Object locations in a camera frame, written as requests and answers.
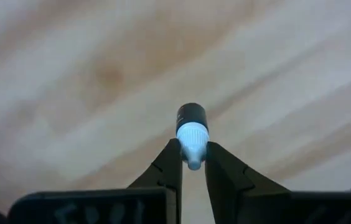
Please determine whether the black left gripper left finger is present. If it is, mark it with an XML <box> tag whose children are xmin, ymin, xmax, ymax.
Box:
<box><xmin>7</xmin><ymin>138</ymin><xmax>183</xmax><ymax>224</ymax></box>

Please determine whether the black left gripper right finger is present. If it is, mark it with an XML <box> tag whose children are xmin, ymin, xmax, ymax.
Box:
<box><xmin>205</xmin><ymin>141</ymin><xmax>351</xmax><ymax>224</ymax></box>

